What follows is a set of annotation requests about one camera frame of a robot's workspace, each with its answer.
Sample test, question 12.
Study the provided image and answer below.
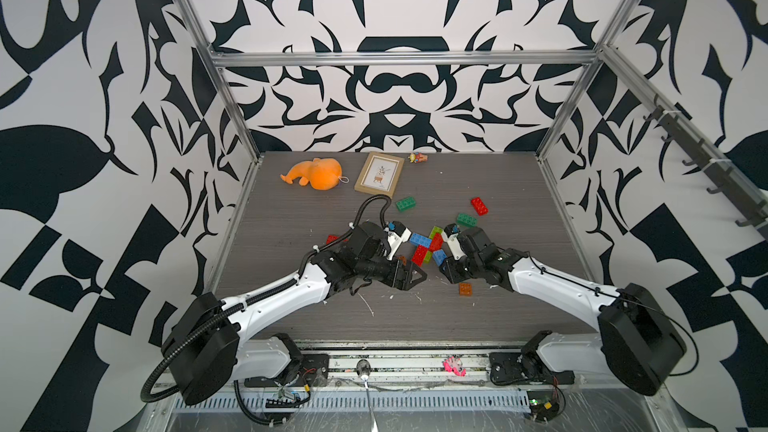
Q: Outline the small toy figure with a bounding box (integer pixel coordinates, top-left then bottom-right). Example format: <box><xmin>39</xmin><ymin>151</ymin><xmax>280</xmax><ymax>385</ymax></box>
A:
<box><xmin>409</xmin><ymin>153</ymin><xmax>428</xmax><ymax>163</ymax></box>

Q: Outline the wall hook rack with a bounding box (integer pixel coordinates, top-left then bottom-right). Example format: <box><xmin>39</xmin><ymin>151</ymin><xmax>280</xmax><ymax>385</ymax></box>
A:
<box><xmin>644</xmin><ymin>93</ymin><xmax>767</xmax><ymax>240</ymax></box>

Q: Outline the metal spoon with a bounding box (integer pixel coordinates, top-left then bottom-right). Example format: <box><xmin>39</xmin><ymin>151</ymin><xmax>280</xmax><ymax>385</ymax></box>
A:
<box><xmin>356</xmin><ymin>359</ymin><xmax>379</xmax><ymax>432</ymax></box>

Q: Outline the pink toy on rail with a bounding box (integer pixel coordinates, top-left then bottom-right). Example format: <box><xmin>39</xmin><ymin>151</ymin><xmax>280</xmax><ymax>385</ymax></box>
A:
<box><xmin>442</xmin><ymin>356</ymin><xmax>466</xmax><ymax>377</ymax></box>

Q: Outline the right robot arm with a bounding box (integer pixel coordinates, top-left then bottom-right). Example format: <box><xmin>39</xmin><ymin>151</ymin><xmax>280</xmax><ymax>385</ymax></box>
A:
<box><xmin>439</xmin><ymin>227</ymin><xmax>697</xmax><ymax>396</ymax></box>

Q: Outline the blue lego brick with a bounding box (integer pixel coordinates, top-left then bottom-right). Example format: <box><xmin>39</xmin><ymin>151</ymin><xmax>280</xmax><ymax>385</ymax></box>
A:
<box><xmin>432</xmin><ymin>249</ymin><xmax>447</xmax><ymax>267</ymax></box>
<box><xmin>409</xmin><ymin>233</ymin><xmax>432</xmax><ymax>249</ymax></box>

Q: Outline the dark green lego brick centre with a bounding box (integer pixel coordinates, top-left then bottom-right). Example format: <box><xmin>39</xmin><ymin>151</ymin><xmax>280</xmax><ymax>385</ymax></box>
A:
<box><xmin>396</xmin><ymin>196</ymin><xmax>417</xmax><ymax>212</ymax></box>

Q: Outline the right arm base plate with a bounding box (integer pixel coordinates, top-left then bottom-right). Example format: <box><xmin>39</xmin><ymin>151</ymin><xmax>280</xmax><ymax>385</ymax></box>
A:
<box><xmin>489</xmin><ymin>352</ymin><xmax>575</xmax><ymax>386</ymax></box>

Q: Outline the green lego brick right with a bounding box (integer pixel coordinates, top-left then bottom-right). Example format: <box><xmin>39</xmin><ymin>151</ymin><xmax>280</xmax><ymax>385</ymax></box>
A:
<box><xmin>456</xmin><ymin>213</ymin><xmax>478</xmax><ymax>228</ymax></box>

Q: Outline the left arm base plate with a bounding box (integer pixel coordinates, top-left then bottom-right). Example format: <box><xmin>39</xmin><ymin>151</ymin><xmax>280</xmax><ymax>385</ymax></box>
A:
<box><xmin>244</xmin><ymin>353</ymin><xmax>330</xmax><ymax>388</ymax></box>

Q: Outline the orange square lego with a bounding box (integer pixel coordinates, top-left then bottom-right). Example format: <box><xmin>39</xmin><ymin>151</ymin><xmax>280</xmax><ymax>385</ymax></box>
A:
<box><xmin>459</xmin><ymin>283</ymin><xmax>473</xmax><ymax>297</ymax></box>

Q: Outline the orange plush toy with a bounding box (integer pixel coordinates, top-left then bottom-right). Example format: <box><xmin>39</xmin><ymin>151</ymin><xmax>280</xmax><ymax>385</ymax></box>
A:
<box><xmin>280</xmin><ymin>158</ymin><xmax>343</xmax><ymax>191</ymax></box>

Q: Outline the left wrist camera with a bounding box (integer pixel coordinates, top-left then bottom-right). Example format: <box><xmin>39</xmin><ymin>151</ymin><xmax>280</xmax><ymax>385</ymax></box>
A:
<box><xmin>385</xmin><ymin>221</ymin><xmax>412</xmax><ymax>260</ymax></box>

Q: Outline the lime lego brick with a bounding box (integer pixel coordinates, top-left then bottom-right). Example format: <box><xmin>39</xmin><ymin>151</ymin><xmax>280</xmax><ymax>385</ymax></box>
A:
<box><xmin>424</xmin><ymin>226</ymin><xmax>443</xmax><ymax>264</ymax></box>

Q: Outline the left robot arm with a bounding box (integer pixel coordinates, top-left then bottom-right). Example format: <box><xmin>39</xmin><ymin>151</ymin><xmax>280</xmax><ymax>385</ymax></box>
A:
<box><xmin>140</xmin><ymin>194</ymin><xmax>427</xmax><ymax>405</ymax></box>

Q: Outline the wooden picture frame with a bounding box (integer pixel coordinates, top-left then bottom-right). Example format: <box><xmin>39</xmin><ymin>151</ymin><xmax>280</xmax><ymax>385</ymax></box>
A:
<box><xmin>354</xmin><ymin>152</ymin><xmax>405</xmax><ymax>198</ymax></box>

